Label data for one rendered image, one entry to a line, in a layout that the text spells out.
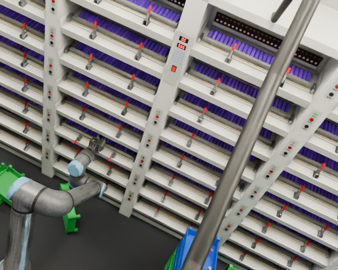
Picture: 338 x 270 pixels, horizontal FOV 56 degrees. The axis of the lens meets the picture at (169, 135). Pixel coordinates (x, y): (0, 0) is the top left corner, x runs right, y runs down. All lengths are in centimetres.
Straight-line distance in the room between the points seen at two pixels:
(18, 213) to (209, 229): 124
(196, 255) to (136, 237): 210
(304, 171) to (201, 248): 147
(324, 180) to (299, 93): 54
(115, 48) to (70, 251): 141
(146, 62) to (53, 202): 82
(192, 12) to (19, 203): 112
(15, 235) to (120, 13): 116
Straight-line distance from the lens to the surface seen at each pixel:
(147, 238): 253
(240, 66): 156
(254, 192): 196
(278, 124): 168
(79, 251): 241
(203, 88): 165
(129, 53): 173
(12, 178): 263
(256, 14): 145
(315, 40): 147
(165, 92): 171
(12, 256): 180
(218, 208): 42
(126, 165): 217
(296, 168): 183
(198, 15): 150
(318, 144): 173
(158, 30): 161
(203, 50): 157
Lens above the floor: 217
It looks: 41 degrees down
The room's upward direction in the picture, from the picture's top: 22 degrees clockwise
